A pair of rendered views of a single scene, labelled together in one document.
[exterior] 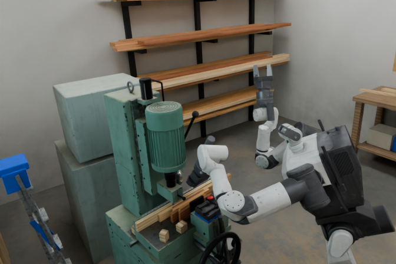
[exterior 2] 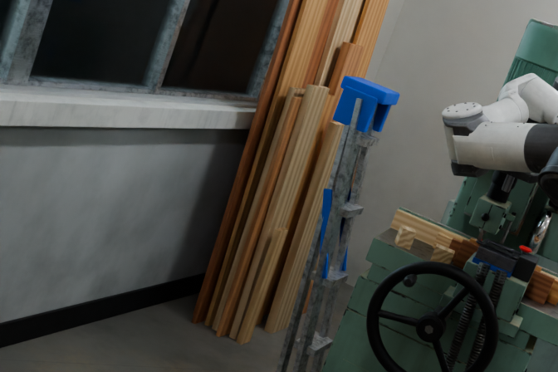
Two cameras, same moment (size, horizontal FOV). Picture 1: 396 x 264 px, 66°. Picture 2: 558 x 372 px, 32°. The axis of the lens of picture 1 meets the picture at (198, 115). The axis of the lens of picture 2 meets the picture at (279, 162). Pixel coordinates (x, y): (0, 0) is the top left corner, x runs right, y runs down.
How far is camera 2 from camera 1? 1.69 m
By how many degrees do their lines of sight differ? 56
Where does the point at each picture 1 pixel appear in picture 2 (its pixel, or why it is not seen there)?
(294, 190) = (542, 130)
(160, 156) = not seen: hidden behind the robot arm
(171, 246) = (399, 257)
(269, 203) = (492, 130)
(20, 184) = (354, 115)
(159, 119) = (531, 34)
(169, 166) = not seen: hidden behind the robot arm
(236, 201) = (461, 109)
